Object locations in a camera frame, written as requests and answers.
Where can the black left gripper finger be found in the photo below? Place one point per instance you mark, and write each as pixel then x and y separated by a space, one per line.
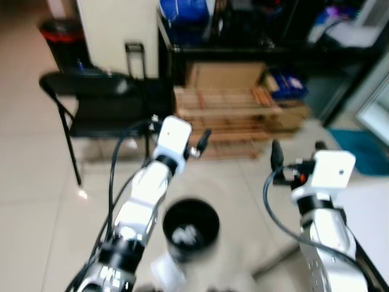
pixel 204 140

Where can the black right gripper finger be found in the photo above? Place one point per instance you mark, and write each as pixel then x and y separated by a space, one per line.
pixel 320 145
pixel 276 155

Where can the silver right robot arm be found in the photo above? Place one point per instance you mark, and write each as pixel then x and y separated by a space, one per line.
pixel 328 237

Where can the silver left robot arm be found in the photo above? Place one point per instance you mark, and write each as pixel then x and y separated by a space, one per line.
pixel 143 198

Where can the round black rubbish bin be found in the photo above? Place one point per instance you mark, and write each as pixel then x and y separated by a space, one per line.
pixel 182 213

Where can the black bin with red rim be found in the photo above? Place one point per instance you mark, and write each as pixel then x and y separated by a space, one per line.
pixel 61 42

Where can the wooden slat rack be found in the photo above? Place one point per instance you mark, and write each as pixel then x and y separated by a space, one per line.
pixel 225 112

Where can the blue floor mat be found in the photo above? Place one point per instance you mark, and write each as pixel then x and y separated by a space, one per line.
pixel 358 149

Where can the grey framed glass door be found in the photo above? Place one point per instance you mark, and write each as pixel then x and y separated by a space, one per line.
pixel 377 109

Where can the brown cardboard box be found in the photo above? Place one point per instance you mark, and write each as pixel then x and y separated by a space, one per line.
pixel 225 74

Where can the blue printed packet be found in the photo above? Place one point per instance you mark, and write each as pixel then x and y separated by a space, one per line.
pixel 287 84

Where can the crumpled white paper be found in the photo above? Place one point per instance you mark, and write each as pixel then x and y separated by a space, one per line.
pixel 185 234

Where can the white table with black edge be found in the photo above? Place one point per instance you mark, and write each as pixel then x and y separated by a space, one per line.
pixel 371 225

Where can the black work table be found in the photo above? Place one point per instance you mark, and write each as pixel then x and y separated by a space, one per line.
pixel 243 52

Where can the white device on table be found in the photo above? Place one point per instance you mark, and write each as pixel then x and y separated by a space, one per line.
pixel 358 33

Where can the flat white paper scrap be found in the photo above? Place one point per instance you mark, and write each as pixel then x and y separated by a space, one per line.
pixel 167 271

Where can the blue storage box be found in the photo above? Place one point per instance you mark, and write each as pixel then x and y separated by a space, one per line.
pixel 182 15

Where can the cream white board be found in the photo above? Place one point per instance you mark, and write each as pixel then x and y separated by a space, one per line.
pixel 118 30

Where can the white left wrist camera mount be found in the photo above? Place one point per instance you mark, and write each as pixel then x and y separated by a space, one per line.
pixel 173 137

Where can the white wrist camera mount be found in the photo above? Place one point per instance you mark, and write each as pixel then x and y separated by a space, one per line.
pixel 328 170
pixel 173 137

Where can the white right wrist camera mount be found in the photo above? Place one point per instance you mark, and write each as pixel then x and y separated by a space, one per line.
pixel 328 170

